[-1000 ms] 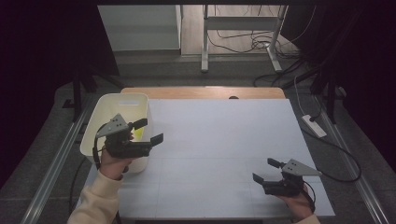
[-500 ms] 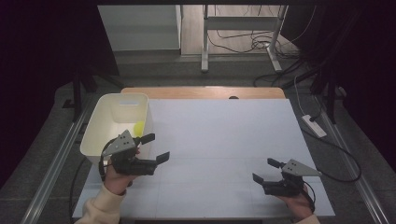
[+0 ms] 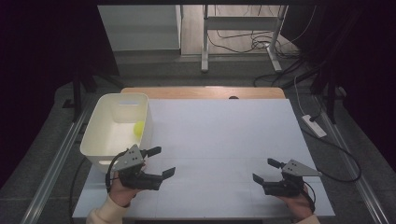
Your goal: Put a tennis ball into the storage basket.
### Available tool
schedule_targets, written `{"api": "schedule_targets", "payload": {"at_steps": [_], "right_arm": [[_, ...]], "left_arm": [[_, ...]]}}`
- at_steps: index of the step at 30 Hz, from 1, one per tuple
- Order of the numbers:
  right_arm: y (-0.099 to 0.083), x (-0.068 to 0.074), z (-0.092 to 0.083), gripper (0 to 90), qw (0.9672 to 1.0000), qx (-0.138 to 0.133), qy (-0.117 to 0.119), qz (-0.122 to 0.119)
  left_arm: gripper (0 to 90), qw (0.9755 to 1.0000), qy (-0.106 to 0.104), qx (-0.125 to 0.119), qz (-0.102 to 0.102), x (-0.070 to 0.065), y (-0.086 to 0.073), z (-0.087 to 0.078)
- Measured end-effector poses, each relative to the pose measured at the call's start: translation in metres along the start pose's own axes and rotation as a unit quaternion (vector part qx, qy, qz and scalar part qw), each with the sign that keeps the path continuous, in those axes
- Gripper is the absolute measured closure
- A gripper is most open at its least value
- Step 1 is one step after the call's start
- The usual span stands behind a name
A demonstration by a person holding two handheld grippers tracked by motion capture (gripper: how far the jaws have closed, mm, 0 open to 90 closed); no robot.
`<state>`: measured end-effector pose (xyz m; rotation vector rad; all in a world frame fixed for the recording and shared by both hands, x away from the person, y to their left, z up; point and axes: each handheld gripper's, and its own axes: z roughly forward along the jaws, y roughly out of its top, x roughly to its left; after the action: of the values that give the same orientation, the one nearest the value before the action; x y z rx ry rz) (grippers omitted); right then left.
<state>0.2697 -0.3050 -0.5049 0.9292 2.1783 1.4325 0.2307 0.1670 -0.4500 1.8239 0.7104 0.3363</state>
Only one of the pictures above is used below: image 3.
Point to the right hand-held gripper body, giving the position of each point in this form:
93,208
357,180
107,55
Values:
288,183

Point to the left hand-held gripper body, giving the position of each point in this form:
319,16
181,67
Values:
134,174

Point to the yellow tennis ball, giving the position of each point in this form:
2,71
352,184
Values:
139,128

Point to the white plastic bin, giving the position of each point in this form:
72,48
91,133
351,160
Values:
109,137

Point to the person's right hand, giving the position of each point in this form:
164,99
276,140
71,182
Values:
297,205

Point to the person's left hand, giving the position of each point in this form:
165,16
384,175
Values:
120,194

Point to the white power strip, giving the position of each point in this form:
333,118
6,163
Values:
314,126

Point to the black table grommet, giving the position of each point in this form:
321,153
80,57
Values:
233,97

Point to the black stand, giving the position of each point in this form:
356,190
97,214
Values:
77,93
330,93

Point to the white cabinet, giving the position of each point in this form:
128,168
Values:
140,28

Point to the aluminium floor rail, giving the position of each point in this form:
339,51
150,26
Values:
358,174
53,165

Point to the grey metal table frame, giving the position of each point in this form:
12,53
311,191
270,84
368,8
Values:
239,23

